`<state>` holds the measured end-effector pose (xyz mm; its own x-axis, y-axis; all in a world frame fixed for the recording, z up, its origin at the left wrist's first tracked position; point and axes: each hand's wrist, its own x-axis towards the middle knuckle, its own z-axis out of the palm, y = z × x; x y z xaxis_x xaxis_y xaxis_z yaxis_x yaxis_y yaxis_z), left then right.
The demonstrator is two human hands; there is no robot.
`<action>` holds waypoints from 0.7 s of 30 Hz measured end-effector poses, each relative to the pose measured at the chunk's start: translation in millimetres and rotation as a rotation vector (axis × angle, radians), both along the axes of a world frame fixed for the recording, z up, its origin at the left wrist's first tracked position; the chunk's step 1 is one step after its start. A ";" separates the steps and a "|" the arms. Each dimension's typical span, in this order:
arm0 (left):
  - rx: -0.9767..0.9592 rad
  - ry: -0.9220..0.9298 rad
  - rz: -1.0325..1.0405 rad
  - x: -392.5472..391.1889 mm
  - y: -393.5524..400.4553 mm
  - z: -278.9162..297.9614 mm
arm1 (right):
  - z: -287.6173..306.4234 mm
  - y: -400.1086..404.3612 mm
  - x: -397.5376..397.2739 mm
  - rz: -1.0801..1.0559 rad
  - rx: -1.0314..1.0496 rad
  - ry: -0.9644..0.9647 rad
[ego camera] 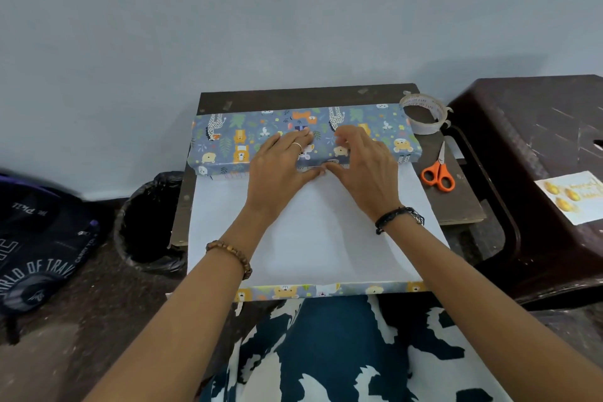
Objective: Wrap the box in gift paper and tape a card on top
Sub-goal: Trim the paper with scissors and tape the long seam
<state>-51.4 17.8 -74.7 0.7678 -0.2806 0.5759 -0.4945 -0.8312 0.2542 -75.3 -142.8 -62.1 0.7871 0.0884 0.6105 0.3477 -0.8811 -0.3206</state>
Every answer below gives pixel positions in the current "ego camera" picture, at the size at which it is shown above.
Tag person's right hand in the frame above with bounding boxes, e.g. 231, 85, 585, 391
321, 124, 407, 224

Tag person's left hand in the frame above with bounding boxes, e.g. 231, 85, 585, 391
244, 127, 327, 224

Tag orange handled scissors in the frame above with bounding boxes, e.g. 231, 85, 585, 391
420, 140, 457, 193

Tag clear tape roll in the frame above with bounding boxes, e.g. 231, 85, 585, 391
399, 91, 454, 136

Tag blue animal-print wrapping paper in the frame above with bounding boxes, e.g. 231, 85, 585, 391
186, 103, 451, 303

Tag white card with gold stickers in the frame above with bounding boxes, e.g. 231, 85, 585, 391
535, 170, 603, 226

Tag person's right forearm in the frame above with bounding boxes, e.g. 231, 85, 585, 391
376, 210, 603, 402

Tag person's left forearm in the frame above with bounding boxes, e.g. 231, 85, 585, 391
82, 206, 274, 402

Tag small brown wooden table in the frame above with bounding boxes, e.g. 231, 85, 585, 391
169, 83, 487, 248

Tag black trash bin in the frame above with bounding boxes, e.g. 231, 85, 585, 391
112, 171, 189, 275

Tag brown plastic stool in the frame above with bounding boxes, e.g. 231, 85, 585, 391
442, 74, 603, 308

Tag teal white patterned trousers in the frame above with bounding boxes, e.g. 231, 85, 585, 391
200, 294, 514, 402

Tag black purple backpack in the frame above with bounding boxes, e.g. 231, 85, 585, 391
0, 174, 102, 346

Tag black cord bracelet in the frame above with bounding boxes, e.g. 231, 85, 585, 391
374, 206, 425, 236

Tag brown beaded bracelet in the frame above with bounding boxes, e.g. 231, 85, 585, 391
205, 240, 253, 281

